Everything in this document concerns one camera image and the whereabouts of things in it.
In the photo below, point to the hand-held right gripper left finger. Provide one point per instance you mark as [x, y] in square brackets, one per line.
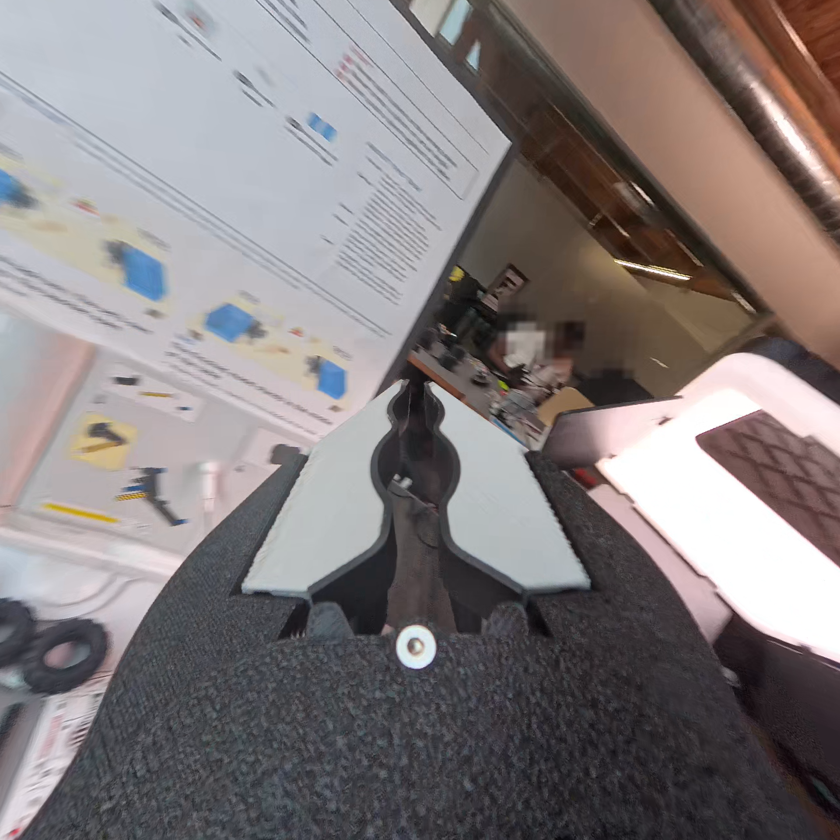
[321, 518]

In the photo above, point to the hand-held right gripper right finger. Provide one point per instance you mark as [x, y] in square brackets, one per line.
[505, 518]

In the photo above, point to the cluttered office table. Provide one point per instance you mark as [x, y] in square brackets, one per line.
[453, 377]

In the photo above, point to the toy instruction booklet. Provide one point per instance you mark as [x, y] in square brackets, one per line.
[170, 453]

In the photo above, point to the instruction booklet on stand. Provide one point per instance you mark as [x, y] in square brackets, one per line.
[98, 554]

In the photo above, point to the black toy tyre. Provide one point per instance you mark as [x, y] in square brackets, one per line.
[85, 646]
[13, 630]

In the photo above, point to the ceiling strip light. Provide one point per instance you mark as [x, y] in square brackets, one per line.
[653, 269]

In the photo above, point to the spotted sticker sheet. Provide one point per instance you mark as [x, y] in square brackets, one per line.
[46, 748]

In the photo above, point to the silver ventilation duct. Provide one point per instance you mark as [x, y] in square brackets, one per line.
[774, 111]

